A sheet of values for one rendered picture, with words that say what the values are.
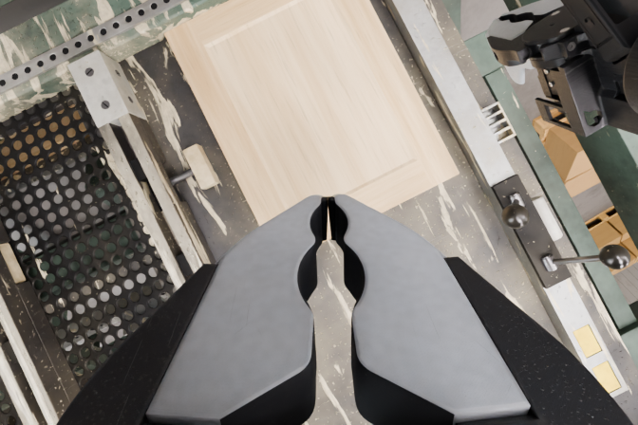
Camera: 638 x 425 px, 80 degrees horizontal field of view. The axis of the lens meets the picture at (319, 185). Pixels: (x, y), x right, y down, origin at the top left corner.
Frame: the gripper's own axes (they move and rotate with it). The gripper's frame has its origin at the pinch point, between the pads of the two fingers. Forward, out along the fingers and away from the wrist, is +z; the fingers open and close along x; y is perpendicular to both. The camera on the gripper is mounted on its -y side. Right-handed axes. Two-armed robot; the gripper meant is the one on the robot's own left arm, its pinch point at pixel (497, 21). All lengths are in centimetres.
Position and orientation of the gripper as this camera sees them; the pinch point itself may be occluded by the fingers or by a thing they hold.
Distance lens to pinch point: 45.5
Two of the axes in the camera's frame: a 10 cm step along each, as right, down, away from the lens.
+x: 8.4, -5.3, -1.4
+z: -1.1, -4.0, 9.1
